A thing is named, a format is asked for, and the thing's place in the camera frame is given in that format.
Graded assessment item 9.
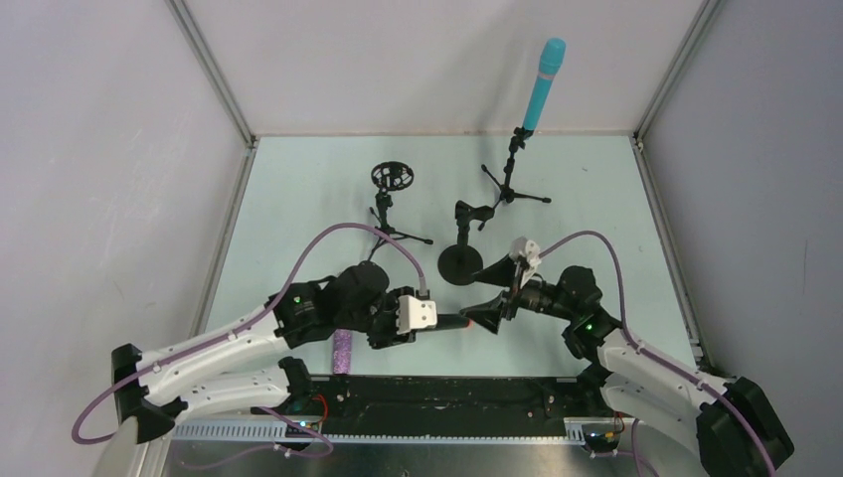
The black microphone orange tip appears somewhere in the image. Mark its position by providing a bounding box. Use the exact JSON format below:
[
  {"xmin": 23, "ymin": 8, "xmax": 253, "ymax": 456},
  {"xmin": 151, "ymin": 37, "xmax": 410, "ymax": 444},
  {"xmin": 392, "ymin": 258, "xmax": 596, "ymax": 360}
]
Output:
[{"xmin": 433, "ymin": 314, "xmax": 472, "ymax": 331}]

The round base mic stand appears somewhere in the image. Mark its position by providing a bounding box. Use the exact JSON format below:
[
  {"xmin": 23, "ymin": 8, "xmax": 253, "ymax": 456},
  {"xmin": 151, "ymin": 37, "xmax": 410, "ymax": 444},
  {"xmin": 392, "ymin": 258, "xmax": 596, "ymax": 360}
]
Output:
[{"xmin": 437, "ymin": 201, "xmax": 495, "ymax": 286}]

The clip tripod mic stand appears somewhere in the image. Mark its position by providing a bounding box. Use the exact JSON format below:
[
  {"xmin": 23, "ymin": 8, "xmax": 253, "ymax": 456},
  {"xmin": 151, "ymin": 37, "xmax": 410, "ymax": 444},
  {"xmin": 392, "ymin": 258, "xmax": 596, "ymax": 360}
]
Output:
[{"xmin": 478, "ymin": 127, "xmax": 552, "ymax": 231}]

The light blue microphone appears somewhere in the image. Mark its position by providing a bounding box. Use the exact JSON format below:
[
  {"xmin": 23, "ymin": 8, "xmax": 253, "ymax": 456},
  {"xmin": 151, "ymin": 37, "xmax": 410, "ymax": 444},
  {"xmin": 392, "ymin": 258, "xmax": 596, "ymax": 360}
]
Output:
[{"xmin": 522, "ymin": 38, "xmax": 567, "ymax": 134}]

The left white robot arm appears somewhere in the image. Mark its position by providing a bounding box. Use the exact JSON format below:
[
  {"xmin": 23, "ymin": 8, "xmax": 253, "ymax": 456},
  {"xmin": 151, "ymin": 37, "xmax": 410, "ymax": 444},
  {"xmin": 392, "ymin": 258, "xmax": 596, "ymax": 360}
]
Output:
[{"xmin": 111, "ymin": 261, "xmax": 437, "ymax": 443}]

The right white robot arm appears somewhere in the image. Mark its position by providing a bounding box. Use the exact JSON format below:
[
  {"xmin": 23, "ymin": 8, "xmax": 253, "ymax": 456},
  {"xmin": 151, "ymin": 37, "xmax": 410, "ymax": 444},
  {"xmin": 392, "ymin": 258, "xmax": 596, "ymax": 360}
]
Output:
[{"xmin": 460, "ymin": 257, "xmax": 795, "ymax": 476}]

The purple glitter microphone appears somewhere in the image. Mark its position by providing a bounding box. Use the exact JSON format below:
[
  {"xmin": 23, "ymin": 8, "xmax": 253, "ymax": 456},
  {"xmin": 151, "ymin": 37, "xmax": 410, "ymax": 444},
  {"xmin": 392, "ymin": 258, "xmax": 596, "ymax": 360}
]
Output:
[{"xmin": 332, "ymin": 330, "xmax": 353, "ymax": 375}]

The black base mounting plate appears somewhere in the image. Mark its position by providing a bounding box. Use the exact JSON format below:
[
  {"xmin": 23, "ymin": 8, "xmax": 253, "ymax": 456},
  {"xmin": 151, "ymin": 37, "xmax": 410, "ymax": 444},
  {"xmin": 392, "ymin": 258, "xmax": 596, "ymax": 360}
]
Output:
[{"xmin": 275, "ymin": 376, "xmax": 613, "ymax": 436}]

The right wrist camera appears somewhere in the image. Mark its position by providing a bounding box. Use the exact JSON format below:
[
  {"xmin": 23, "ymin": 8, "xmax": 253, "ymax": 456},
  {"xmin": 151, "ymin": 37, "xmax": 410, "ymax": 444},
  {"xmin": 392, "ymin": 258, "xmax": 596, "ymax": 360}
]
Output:
[{"xmin": 508, "ymin": 237, "xmax": 542, "ymax": 288}]

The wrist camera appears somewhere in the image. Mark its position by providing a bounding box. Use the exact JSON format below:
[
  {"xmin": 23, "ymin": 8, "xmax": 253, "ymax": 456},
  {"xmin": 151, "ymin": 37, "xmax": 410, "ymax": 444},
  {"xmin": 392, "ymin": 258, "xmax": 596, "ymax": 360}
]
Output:
[
  {"xmin": 396, "ymin": 295, "xmax": 437, "ymax": 335},
  {"xmin": 508, "ymin": 237, "xmax": 542, "ymax": 288}
]

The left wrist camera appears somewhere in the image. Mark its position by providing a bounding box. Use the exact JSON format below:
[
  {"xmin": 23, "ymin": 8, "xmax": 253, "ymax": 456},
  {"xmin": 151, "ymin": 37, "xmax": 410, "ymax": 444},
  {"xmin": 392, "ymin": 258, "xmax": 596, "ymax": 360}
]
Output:
[{"xmin": 396, "ymin": 295, "xmax": 437, "ymax": 335}]

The slotted cable duct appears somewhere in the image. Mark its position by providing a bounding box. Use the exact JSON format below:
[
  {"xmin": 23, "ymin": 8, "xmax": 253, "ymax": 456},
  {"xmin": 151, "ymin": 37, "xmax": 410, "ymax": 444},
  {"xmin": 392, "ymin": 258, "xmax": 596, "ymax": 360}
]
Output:
[{"xmin": 171, "ymin": 419, "xmax": 586, "ymax": 446}]

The shock mount tripod stand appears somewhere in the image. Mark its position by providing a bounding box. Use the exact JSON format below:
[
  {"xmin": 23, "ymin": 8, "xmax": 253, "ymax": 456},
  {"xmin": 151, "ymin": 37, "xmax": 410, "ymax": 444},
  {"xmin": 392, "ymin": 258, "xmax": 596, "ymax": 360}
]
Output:
[{"xmin": 365, "ymin": 161, "xmax": 434, "ymax": 264}]

